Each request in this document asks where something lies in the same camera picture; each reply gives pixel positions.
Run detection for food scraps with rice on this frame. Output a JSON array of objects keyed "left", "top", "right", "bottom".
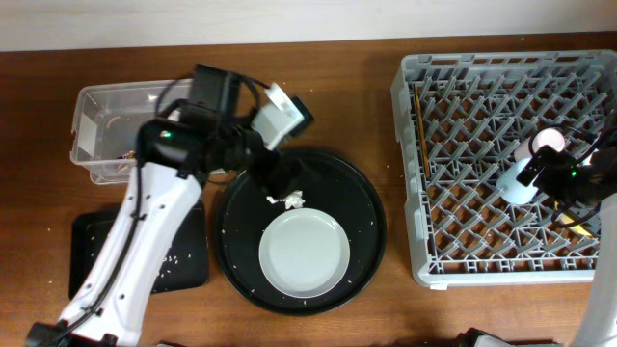
[{"left": 70, "top": 223, "right": 199, "bottom": 282}]

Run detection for blue cup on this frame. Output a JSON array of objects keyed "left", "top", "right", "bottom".
[{"left": 496, "top": 157, "right": 538, "bottom": 205}]

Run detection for gold foil wrapper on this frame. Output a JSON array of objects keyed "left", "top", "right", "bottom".
[{"left": 118, "top": 150, "right": 136, "bottom": 160}]

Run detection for round black serving tray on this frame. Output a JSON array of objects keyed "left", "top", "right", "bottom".
[{"left": 214, "top": 148, "right": 388, "bottom": 316}]

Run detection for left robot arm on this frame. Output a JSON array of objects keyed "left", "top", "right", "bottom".
[{"left": 25, "top": 65, "right": 314, "bottom": 346}]

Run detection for black rectangular tray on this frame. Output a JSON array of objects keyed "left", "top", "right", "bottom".
[{"left": 68, "top": 201, "right": 209, "bottom": 298}]

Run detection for pink cup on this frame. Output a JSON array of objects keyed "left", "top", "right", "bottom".
[{"left": 514, "top": 128, "right": 566, "bottom": 162}]

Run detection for small white napkin scrap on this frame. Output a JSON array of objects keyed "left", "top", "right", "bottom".
[{"left": 266, "top": 190, "right": 305, "bottom": 210}]

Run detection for yellow bowl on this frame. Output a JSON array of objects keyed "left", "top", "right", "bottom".
[{"left": 556, "top": 212, "right": 597, "bottom": 238}]

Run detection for grey dishwasher rack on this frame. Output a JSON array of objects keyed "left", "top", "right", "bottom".
[{"left": 390, "top": 50, "right": 616, "bottom": 289}]

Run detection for grey plate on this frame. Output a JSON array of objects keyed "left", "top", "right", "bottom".
[{"left": 258, "top": 208, "right": 351, "bottom": 299}]

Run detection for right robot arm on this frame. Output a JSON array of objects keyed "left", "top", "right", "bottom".
[{"left": 435, "top": 155, "right": 601, "bottom": 286}]

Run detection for clear plastic storage bin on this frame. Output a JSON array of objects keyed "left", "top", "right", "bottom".
[{"left": 69, "top": 80, "right": 169, "bottom": 185}]

